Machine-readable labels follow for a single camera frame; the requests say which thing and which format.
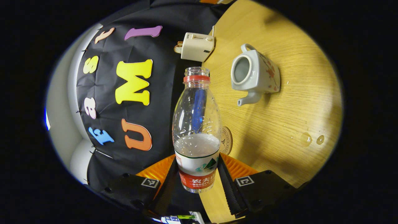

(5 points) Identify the blue towel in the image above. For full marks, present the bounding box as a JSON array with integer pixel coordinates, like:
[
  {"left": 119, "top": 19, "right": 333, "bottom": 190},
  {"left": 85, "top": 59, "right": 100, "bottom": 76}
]
[{"left": 191, "top": 89, "right": 207, "bottom": 133}]

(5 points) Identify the white toaster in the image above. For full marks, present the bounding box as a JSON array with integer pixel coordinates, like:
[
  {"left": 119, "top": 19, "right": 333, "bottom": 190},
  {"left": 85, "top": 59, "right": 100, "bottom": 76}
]
[{"left": 180, "top": 32, "right": 215, "bottom": 62}]

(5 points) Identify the white floral teacup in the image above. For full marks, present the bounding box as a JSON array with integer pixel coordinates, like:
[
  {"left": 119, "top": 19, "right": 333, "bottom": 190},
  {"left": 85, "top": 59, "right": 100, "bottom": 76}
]
[{"left": 231, "top": 44, "right": 281, "bottom": 107}]

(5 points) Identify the round wooden coaster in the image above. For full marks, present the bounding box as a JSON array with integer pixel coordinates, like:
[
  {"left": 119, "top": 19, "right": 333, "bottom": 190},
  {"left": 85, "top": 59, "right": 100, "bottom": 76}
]
[{"left": 219, "top": 126, "right": 233, "bottom": 156}]

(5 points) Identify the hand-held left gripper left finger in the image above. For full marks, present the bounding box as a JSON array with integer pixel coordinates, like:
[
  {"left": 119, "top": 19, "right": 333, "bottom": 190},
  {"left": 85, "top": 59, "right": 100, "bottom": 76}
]
[{"left": 93, "top": 154, "right": 180, "bottom": 220}]

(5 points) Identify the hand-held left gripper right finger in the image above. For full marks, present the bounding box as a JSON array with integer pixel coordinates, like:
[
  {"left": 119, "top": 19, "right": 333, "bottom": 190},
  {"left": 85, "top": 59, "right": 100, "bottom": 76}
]
[{"left": 217, "top": 152, "right": 307, "bottom": 219}]

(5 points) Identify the clear plastic water bottle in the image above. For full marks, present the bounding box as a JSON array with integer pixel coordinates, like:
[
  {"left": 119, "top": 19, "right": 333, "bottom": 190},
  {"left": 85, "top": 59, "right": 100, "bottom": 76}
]
[{"left": 172, "top": 67, "right": 222, "bottom": 194}]

